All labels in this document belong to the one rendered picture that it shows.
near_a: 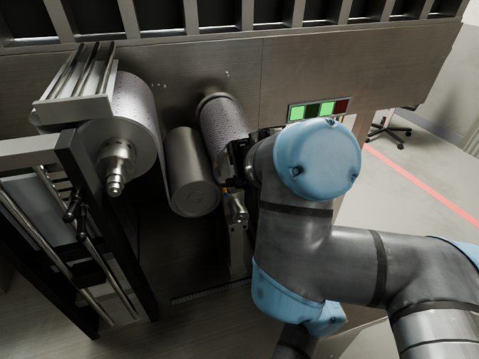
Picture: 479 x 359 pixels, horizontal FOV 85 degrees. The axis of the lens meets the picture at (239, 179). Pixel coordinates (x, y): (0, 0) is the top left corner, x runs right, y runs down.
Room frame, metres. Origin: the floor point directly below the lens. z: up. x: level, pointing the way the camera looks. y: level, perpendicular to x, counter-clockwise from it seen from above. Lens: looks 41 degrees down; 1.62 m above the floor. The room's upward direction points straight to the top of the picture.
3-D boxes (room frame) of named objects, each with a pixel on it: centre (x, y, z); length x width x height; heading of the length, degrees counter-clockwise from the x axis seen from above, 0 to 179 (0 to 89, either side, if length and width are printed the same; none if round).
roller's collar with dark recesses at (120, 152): (0.38, 0.22, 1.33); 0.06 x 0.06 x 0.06; 16
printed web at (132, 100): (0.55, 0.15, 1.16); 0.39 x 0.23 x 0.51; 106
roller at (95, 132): (0.53, 0.27, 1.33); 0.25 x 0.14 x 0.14; 16
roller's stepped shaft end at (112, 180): (0.32, 0.20, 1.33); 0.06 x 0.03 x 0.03; 16
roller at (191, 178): (0.56, 0.14, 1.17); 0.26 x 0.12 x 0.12; 16
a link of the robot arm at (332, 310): (0.23, -0.15, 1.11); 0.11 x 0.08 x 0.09; 16
